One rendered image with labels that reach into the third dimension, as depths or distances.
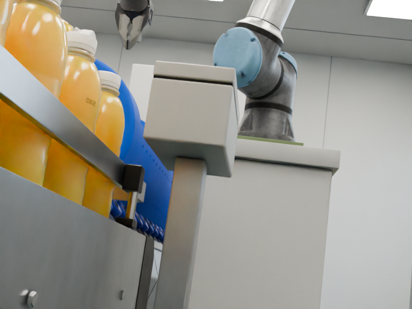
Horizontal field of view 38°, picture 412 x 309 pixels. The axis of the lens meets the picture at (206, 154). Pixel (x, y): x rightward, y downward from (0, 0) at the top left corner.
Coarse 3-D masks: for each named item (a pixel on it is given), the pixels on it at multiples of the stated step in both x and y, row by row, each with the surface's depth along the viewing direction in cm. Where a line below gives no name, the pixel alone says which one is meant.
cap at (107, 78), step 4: (100, 72) 78; (104, 72) 78; (108, 72) 78; (100, 76) 78; (104, 76) 78; (108, 76) 78; (112, 76) 78; (116, 76) 78; (104, 80) 78; (108, 80) 78; (112, 80) 78; (116, 80) 78; (120, 80) 79; (104, 84) 78; (108, 84) 78; (112, 84) 78; (116, 84) 79; (116, 88) 79
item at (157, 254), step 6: (156, 252) 160; (156, 258) 158; (156, 264) 156; (156, 270) 154; (156, 276) 152; (150, 282) 145; (156, 282) 154; (150, 288) 149; (150, 294) 153; (150, 300) 158; (150, 306) 162
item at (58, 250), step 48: (0, 192) 37; (48, 192) 46; (0, 240) 38; (48, 240) 47; (96, 240) 60; (144, 240) 85; (0, 288) 39; (48, 288) 48; (96, 288) 62; (144, 288) 88
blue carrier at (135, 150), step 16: (96, 64) 111; (128, 96) 110; (128, 112) 109; (128, 128) 108; (128, 144) 108; (144, 144) 118; (128, 160) 110; (144, 160) 121; (144, 176) 126; (160, 176) 140; (160, 192) 147; (144, 208) 144; (160, 208) 157; (160, 224) 173
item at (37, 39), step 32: (0, 0) 41; (32, 0) 54; (0, 32) 41; (32, 32) 51; (64, 32) 54; (32, 64) 51; (64, 64) 54; (64, 96) 63; (96, 96) 65; (0, 128) 49; (32, 128) 50; (0, 160) 49; (32, 160) 50; (64, 160) 62; (64, 192) 61
